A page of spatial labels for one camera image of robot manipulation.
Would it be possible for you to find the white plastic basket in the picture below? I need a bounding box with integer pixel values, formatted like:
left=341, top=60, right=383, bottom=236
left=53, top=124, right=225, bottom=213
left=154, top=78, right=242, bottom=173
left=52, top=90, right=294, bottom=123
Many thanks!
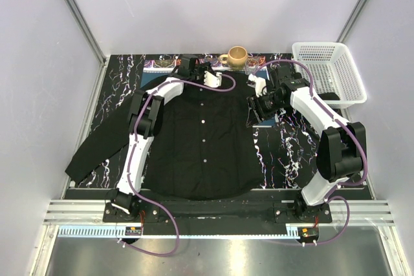
left=292, top=41, right=367, bottom=109

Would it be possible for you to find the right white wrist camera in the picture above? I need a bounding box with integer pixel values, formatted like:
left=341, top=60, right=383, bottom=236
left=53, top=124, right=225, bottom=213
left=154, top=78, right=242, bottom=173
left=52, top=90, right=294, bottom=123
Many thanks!
left=247, top=74, right=267, bottom=97

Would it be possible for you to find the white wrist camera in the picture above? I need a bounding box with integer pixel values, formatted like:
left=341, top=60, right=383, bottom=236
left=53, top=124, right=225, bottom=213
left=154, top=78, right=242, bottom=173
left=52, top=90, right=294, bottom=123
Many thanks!
left=203, top=71, right=222, bottom=89
left=247, top=74, right=267, bottom=97

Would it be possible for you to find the clear drinking glass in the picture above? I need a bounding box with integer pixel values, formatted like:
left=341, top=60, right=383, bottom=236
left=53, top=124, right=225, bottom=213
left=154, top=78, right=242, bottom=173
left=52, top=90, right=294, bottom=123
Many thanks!
left=245, top=58, right=259, bottom=75

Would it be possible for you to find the tan ceramic mug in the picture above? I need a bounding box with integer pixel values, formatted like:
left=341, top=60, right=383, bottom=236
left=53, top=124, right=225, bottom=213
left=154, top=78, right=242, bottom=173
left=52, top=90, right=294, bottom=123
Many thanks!
left=218, top=46, right=248, bottom=70

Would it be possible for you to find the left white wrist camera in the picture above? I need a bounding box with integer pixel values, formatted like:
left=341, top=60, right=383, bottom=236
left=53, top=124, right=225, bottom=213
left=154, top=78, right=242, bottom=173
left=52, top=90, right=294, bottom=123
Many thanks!
left=203, top=71, right=222, bottom=89

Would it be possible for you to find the black button shirt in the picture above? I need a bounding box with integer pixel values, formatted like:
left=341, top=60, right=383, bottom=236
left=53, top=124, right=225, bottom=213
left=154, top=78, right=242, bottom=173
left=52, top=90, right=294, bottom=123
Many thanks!
left=64, top=68, right=340, bottom=201

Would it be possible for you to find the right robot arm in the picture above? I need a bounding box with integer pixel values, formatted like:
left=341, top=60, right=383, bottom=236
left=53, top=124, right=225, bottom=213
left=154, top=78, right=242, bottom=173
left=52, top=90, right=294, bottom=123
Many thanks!
left=246, top=67, right=367, bottom=222

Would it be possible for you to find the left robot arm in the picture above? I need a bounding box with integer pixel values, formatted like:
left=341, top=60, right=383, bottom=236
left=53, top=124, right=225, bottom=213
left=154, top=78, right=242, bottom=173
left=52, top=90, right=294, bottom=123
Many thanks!
left=103, top=54, right=222, bottom=222

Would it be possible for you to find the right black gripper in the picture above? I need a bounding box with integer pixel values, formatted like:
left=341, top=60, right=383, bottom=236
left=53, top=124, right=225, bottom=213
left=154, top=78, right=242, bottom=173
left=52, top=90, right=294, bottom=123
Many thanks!
left=246, top=92, right=287, bottom=128

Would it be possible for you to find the blue patterned placemat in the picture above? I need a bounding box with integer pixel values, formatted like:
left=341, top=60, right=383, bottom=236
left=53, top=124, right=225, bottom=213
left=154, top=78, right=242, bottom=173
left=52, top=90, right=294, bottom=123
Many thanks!
left=138, top=56, right=279, bottom=128

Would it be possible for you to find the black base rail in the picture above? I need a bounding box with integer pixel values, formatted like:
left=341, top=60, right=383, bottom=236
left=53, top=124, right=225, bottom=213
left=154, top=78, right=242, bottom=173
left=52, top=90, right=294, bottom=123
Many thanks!
left=103, top=189, right=332, bottom=237

